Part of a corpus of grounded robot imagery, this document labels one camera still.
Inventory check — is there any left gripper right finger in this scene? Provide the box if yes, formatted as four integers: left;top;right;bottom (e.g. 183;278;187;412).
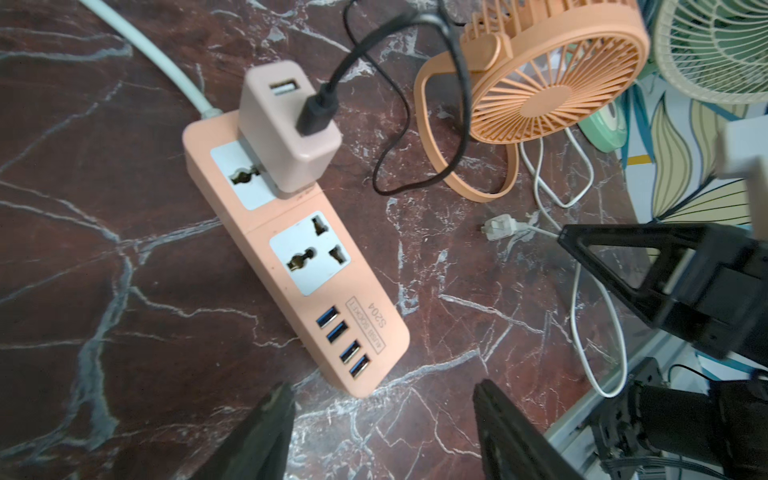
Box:
473;379;582;480

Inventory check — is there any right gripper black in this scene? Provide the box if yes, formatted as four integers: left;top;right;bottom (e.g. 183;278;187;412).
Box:
558;223;767;366

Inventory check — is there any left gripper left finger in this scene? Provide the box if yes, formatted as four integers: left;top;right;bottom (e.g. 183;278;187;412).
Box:
191;383;296;479

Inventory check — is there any white fan cable with plug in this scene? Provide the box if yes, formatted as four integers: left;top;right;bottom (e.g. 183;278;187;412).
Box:
479;125;629;400

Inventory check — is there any pink power strip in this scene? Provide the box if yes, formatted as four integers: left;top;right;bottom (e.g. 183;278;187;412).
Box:
182;112;410;398

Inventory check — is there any small orange desk fan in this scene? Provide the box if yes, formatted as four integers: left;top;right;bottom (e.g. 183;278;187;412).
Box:
445;0;650;203

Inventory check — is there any black USB cable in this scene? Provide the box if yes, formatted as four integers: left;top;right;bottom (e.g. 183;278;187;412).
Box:
295;0;475;197

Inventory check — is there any pink USB charger adapter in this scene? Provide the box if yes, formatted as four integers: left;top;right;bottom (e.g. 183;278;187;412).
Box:
238;60;342;198

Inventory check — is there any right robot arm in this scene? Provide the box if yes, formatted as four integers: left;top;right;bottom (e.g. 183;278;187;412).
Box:
559;223;767;479

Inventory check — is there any green cream desk fan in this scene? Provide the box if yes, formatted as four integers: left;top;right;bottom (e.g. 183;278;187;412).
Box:
580;1;767;172

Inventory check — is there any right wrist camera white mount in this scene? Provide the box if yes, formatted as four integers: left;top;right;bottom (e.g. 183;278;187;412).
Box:
714;115;767;241

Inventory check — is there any white power strip cord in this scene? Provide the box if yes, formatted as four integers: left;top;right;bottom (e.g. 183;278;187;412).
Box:
77;0;224;119

